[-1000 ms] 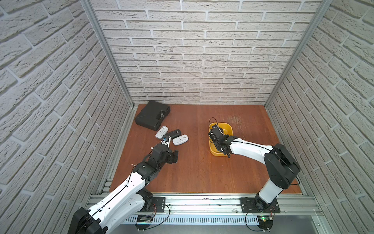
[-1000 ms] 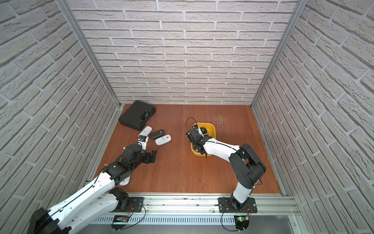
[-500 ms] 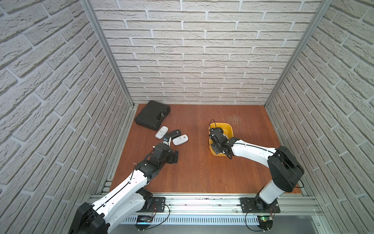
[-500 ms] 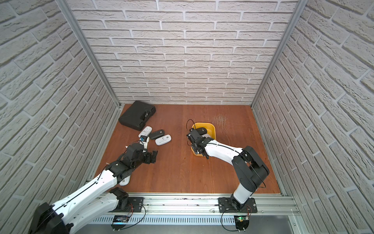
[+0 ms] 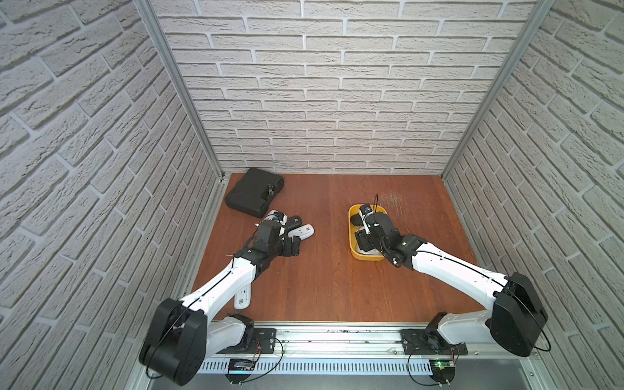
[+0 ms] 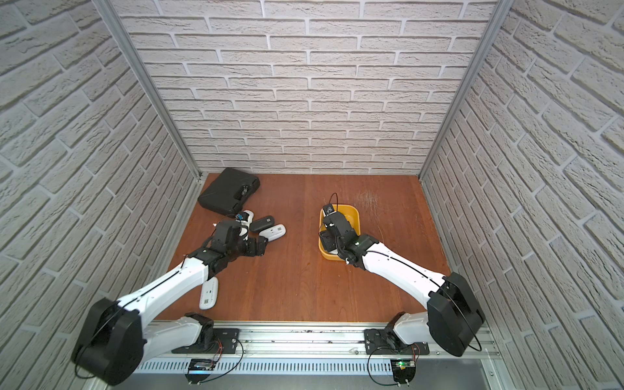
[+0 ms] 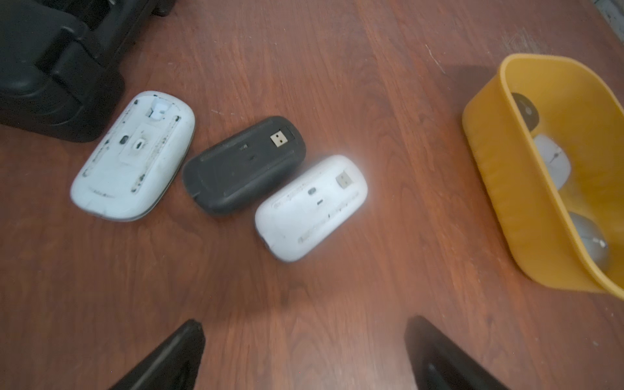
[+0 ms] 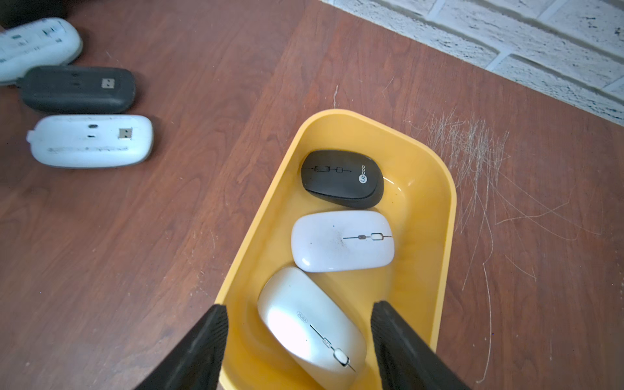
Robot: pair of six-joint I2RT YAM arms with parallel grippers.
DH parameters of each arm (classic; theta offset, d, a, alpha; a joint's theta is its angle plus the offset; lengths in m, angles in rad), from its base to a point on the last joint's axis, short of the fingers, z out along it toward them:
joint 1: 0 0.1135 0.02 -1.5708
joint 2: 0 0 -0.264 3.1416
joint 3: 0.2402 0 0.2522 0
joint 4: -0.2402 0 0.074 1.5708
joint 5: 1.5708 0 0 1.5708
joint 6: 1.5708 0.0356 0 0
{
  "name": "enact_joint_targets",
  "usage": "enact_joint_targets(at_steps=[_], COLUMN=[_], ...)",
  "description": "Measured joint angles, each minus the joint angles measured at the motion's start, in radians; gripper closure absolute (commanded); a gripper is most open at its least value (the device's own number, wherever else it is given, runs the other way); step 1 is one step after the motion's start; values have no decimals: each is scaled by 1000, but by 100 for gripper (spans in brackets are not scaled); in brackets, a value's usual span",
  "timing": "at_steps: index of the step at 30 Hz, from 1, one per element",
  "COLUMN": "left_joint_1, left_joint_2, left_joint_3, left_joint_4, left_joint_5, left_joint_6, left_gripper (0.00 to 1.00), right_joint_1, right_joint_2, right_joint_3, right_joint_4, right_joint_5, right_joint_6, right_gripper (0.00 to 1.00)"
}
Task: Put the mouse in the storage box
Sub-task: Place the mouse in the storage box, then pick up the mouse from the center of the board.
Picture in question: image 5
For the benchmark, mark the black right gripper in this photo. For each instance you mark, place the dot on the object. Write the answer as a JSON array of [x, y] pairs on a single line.
[[361, 240]]

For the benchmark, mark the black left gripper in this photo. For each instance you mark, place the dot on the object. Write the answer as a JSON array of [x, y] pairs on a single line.
[[288, 244]]

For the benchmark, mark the black mouse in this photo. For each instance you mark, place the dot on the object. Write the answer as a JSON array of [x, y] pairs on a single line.
[[356, 220]]

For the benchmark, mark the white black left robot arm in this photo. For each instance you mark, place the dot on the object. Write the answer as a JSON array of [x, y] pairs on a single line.
[[183, 332]]

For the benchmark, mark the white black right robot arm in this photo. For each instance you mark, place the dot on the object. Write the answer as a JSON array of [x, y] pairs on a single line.
[[512, 316]]

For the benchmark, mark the yellow plastic storage box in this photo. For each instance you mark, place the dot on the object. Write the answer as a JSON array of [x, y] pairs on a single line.
[[353, 244]]

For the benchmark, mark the black carrying case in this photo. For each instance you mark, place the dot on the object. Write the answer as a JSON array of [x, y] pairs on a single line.
[[254, 192]]

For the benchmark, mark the left controller board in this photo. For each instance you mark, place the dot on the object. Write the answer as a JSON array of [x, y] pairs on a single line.
[[239, 370]]

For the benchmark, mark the controller board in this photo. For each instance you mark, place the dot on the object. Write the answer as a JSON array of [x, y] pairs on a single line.
[[239, 370], [442, 371]]

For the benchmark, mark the right controller board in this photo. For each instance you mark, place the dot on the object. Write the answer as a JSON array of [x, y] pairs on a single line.
[[442, 371]]

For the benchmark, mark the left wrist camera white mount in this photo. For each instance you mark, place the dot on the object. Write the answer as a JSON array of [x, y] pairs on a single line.
[[277, 216]]

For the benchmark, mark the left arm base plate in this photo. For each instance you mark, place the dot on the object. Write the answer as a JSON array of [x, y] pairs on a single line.
[[260, 341]]

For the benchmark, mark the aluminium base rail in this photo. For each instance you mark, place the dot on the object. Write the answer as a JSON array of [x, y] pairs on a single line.
[[308, 348]]

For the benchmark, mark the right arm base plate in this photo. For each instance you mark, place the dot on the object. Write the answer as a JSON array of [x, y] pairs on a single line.
[[424, 342]]

